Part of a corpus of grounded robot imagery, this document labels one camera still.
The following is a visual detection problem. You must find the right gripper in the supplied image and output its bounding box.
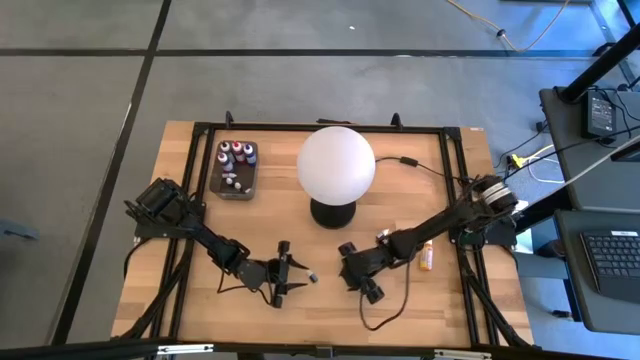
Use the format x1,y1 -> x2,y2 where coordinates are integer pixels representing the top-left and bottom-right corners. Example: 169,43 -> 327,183
338,241 -> 397,306

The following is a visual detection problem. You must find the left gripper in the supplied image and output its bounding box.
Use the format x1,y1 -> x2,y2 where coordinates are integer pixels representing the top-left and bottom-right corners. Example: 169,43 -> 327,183
237,240 -> 312,309

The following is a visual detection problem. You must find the yellow food coloring bottle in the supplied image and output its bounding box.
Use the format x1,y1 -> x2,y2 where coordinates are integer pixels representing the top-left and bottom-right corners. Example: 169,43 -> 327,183
419,239 -> 434,272

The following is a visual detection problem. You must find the white globe table lamp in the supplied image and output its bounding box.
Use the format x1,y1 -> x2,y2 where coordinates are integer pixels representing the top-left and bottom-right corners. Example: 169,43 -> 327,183
296,125 -> 377,230

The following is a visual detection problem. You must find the grey plastic bin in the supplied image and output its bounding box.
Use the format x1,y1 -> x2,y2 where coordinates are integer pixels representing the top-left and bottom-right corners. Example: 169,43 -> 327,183
208,139 -> 260,201

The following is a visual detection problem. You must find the silver aluminium bar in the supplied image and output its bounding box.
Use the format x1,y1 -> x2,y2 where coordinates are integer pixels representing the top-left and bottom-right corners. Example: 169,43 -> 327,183
433,348 -> 494,360
157,343 -> 214,356

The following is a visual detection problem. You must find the yellow extension plug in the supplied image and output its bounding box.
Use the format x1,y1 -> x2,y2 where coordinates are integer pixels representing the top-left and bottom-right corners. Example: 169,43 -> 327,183
509,143 -> 556,170

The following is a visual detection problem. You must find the black laptop keyboard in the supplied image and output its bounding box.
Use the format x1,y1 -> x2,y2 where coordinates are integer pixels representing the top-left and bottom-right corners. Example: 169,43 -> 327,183
553,208 -> 640,335

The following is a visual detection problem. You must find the grey side table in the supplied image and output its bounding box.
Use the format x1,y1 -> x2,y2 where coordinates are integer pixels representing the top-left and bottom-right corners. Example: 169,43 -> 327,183
538,85 -> 640,214

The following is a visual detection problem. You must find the black power adapter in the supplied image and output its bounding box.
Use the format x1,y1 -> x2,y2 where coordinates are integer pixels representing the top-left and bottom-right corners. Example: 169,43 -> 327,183
581,88 -> 617,140

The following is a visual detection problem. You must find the grey floor object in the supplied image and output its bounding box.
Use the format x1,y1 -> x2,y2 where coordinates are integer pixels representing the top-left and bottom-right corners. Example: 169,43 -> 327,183
0,218 -> 40,241

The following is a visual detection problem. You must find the black stand pole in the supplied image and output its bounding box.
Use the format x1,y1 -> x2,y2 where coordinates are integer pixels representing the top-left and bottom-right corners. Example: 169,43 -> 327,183
558,22 -> 640,105

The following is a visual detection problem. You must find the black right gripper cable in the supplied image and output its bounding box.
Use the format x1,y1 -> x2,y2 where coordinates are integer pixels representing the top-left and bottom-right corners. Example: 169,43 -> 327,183
358,254 -> 414,332

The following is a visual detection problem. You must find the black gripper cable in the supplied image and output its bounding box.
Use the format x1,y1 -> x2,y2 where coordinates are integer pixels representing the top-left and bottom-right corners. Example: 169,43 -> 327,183
216,269 -> 276,307
358,254 -> 414,332

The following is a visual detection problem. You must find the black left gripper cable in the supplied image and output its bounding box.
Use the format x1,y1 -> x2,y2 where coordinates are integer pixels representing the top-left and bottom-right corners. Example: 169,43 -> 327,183
216,269 -> 276,307

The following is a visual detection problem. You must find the black lamp power cable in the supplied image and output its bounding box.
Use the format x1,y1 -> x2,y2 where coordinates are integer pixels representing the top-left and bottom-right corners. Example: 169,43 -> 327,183
374,155 -> 474,184

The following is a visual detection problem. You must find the black aluminium table frame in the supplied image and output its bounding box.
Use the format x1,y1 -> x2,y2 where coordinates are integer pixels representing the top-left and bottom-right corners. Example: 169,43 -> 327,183
112,112 -> 536,360

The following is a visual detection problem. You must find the yellow floor cable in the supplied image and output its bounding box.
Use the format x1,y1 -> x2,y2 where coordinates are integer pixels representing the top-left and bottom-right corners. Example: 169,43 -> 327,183
444,0 -> 571,54

